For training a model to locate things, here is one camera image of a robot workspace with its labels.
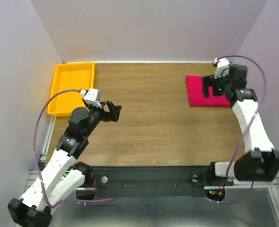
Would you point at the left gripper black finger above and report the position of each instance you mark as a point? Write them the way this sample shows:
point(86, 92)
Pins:
point(115, 116)
point(112, 108)

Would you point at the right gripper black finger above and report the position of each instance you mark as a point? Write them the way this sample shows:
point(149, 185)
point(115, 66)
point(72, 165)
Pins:
point(207, 81)
point(205, 89)

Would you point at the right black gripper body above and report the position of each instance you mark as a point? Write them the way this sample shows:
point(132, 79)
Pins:
point(221, 85)

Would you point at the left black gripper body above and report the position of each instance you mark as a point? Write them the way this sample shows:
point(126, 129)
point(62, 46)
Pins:
point(97, 114)

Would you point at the red t shirt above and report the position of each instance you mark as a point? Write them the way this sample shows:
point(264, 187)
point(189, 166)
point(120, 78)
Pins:
point(196, 98)

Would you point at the yellow plastic tray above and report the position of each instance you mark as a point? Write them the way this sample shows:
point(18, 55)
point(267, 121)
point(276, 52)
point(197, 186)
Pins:
point(78, 75)

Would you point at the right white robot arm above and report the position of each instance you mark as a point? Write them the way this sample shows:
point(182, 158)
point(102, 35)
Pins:
point(261, 160)

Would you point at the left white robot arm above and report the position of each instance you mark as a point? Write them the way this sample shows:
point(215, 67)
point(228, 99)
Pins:
point(63, 174)

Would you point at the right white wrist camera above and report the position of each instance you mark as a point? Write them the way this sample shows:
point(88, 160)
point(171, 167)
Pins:
point(222, 67)

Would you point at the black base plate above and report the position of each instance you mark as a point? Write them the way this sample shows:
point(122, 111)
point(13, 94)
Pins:
point(149, 181)

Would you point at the aluminium frame rail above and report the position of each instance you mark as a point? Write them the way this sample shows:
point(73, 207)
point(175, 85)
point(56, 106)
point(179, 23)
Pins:
point(42, 151)

